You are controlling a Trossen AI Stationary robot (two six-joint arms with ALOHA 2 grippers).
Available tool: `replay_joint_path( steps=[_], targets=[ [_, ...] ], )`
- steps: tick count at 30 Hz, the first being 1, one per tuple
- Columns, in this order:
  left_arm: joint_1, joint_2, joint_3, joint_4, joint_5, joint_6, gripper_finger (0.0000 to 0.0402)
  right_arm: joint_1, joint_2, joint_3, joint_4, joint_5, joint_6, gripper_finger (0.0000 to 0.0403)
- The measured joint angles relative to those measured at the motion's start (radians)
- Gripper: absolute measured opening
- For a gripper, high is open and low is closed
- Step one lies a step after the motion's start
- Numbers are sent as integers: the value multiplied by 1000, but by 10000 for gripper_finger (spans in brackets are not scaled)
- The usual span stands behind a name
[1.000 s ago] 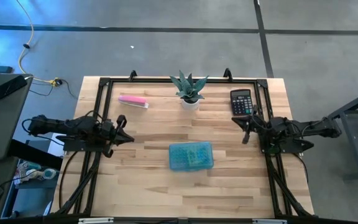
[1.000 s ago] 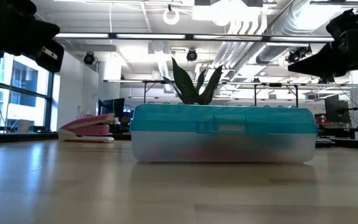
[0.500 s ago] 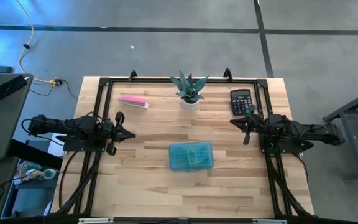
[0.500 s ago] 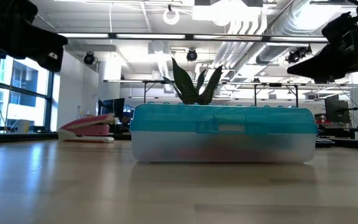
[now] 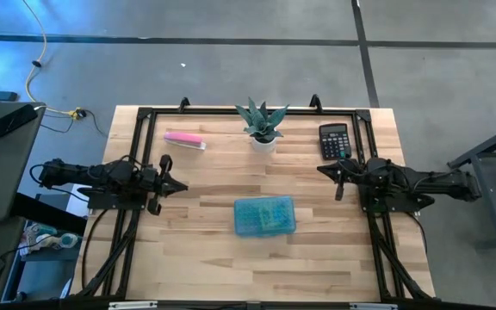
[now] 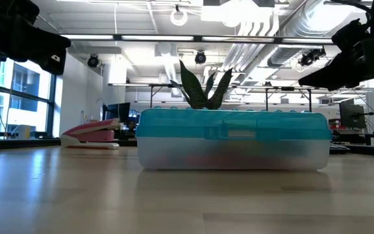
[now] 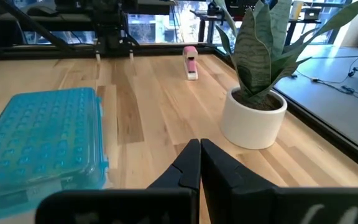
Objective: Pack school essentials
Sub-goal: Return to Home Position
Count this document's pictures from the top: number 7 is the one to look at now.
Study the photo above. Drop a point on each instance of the white round plant pot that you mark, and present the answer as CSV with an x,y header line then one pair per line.
x,y
250,127

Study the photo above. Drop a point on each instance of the clear pencil box blue lid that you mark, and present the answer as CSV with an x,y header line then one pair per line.
x,y
39,146

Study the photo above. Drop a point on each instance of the green snake plant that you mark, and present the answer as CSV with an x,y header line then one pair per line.
x,y
256,56

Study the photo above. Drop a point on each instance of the pink white stapler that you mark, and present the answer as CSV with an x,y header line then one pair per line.
x,y
190,62

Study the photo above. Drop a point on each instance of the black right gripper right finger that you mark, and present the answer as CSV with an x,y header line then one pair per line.
x,y
228,186

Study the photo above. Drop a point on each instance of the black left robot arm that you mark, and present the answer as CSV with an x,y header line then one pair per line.
x,y
113,28

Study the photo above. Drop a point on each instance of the black background desk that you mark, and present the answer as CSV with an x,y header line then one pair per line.
x,y
259,18

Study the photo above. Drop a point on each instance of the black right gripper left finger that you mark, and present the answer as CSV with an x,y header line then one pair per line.
x,y
182,171

